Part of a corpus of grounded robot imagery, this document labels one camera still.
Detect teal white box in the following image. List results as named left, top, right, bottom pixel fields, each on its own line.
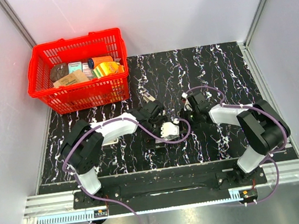
left=68, top=62, right=83, bottom=73

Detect red white staple box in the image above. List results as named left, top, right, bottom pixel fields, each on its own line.
left=155, top=140, right=167, bottom=149

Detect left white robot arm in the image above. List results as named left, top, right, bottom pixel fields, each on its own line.
left=60, top=100, right=166, bottom=206

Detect aluminium frame rail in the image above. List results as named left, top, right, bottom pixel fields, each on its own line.
left=24, top=159, right=299, bottom=218

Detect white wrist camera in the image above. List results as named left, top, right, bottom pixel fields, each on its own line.
left=181, top=93, right=192, bottom=111
left=160, top=118, right=180, bottom=141

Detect brown cardboard box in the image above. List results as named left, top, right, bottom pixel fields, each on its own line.
left=53, top=70, right=89, bottom=88

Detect yellow orange snack box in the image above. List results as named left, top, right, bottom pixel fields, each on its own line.
left=93, top=61, right=125, bottom=78

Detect pink white small box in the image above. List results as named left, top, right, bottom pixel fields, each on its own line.
left=82, top=62, right=94, bottom=78

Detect brown round cookie pack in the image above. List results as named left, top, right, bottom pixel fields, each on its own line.
left=49, top=63, right=69, bottom=83

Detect orange bottle blue cap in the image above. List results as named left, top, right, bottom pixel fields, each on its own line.
left=87, top=56, right=114, bottom=70

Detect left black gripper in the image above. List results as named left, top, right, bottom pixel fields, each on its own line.
left=142, top=116, right=172, bottom=150

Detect red plastic shopping basket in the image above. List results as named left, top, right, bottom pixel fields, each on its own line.
left=28, top=28, right=130, bottom=115

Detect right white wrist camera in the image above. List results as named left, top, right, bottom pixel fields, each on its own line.
left=181, top=93, right=192, bottom=111

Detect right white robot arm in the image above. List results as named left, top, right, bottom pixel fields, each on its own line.
left=180, top=92, right=291, bottom=186

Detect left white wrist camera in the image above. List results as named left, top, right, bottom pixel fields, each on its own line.
left=160, top=118, right=180, bottom=141

